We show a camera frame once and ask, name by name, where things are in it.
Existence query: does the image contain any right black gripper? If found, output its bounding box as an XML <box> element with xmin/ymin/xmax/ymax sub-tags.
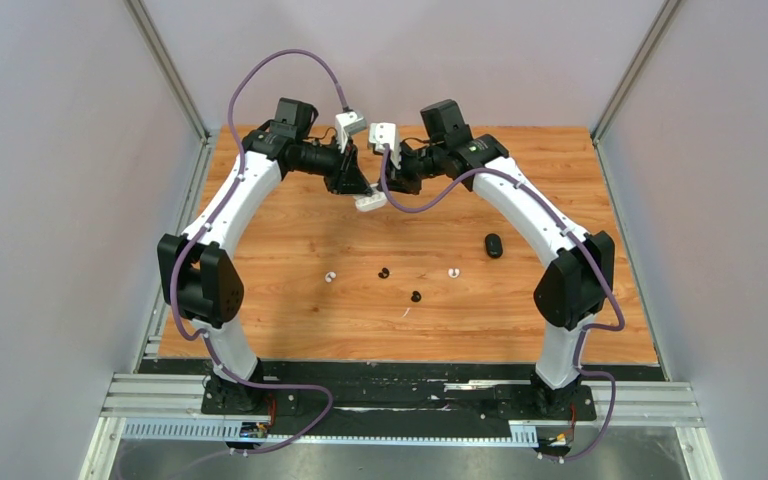
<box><xmin>378</xmin><ymin>141</ymin><xmax>446</xmax><ymax>196</ymax></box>

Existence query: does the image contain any purple cable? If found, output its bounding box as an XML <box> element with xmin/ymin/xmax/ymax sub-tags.
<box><xmin>169</xmin><ymin>48</ymin><xmax>352</xmax><ymax>457</ymax></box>
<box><xmin>378</xmin><ymin>144</ymin><xmax>626</xmax><ymax>463</ymax></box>

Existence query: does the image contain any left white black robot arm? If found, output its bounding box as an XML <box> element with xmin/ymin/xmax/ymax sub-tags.
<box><xmin>157</xmin><ymin>98</ymin><xmax>374</xmax><ymax>414</ymax></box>

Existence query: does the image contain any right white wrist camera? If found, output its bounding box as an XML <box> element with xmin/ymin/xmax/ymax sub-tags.
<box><xmin>367</xmin><ymin>122</ymin><xmax>401</xmax><ymax>169</ymax></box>

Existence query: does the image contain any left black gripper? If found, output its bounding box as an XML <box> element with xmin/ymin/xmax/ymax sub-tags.
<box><xmin>296</xmin><ymin>134</ymin><xmax>373</xmax><ymax>197</ymax></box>

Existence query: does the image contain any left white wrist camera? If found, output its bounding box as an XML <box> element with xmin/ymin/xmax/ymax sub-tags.
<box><xmin>334</xmin><ymin>110</ymin><xmax>367</xmax><ymax>153</ymax></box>

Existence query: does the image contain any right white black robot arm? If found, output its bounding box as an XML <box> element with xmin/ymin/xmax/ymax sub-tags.
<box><xmin>368</xmin><ymin>99</ymin><xmax>615</xmax><ymax>418</ymax></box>

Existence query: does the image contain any aluminium corner post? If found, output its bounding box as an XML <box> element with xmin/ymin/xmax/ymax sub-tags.
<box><xmin>590</xmin><ymin>0</ymin><xmax>685</xmax><ymax>146</ymax></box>
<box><xmin>124</xmin><ymin>0</ymin><xmax>211</xmax><ymax>143</ymax></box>

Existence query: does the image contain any white earbud charging case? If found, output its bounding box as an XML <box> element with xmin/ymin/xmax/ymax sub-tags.
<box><xmin>354</xmin><ymin>188</ymin><xmax>388</xmax><ymax>213</ymax></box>

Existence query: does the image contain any black earbud charging case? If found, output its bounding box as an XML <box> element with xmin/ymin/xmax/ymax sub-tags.
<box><xmin>484</xmin><ymin>233</ymin><xmax>504</xmax><ymax>259</ymax></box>

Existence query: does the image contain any aluminium front rail frame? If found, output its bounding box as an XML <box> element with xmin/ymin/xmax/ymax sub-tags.
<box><xmin>79</xmin><ymin>374</ymin><xmax>722</xmax><ymax>479</ymax></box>

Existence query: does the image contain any left aluminium corner post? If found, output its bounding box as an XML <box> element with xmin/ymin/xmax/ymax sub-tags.
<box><xmin>124</xmin><ymin>0</ymin><xmax>211</xmax><ymax>143</ymax></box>

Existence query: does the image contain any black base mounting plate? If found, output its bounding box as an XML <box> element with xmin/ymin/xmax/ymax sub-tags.
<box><xmin>199</xmin><ymin>359</ymin><xmax>668</xmax><ymax>439</ymax></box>

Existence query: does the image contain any right aluminium corner post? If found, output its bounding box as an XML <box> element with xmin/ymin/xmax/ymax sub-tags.
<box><xmin>590</xmin><ymin>0</ymin><xmax>685</xmax><ymax>146</ymax></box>

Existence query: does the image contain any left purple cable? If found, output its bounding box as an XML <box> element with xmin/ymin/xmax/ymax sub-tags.
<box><xmin>169</xmin><ymin>48</ymin><xmax>352</xmax><ymax>457</ymax></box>

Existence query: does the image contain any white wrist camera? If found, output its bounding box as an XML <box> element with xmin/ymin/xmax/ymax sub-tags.
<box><xmin>367</xmin><ymin>122</ymin><xmax>401</xmax><ymax>169</ymax></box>
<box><xmin>334</xmin><ymin>110</ymin><xmax>367</xmax><ymax>153</ymax></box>

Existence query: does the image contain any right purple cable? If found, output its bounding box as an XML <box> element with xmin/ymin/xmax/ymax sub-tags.
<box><xmin>378</xmin><ymin>144</ymin><xmax>626</xmax><ymax>463</ymax></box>

